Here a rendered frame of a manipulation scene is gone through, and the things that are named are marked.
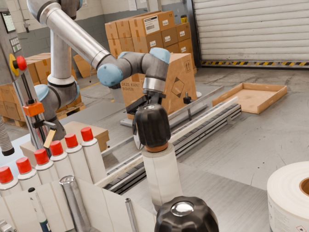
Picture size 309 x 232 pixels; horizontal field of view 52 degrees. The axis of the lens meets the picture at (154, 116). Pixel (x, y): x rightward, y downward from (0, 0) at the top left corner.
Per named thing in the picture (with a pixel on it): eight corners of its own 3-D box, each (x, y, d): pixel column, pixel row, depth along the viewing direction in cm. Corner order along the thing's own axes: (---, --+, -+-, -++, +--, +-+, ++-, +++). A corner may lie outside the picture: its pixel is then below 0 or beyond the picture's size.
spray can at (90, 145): (100, 191, 102) (83, 133, 95) (90, 187, 105) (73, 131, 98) (112, 182, 105) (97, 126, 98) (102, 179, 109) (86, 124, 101)
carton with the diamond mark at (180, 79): (162, 125, 151) (151, 69, 141) (128, 119, 167) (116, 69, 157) (197, 102, 171) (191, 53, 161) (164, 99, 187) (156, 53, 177)
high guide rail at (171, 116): (4, 213, 88) (2, 209, 87) (2, 211, 88) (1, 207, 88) (224, 88, 154) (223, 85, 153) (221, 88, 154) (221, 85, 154)
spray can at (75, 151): (81, 199, 100) (62, 141, 92) (77, 191, 104) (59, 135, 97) (96, 192, 101) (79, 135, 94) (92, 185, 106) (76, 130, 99)
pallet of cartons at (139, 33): (154, 96, 481) (139, 19, 440) (117, 93, 537) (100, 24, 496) (198, 73, 560) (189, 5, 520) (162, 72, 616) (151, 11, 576)
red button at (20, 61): (9, 58, 80) (21, 56, 80) (13, 56, 84) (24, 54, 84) (14, 73, 81) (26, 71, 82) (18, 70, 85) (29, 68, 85)
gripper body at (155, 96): (148, 125, 108) (155, 90, 108) (132, 122, 114) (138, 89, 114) (163, 128, 113) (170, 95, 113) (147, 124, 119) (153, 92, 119)
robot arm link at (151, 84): (140, 77, 114) (156, 81, 120) (138, 89, 114) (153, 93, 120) (155, 78, 109) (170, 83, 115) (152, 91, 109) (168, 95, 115)
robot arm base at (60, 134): (45, 148, 131) (37, 126, 127) (25, 144, 140) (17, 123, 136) (73, 133, 142) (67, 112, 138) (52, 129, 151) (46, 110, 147)
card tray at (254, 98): (258, 113, 147) (258, 106, 146) (212, 107, 166) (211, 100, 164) (287, 92, 166) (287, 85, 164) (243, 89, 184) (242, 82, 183)
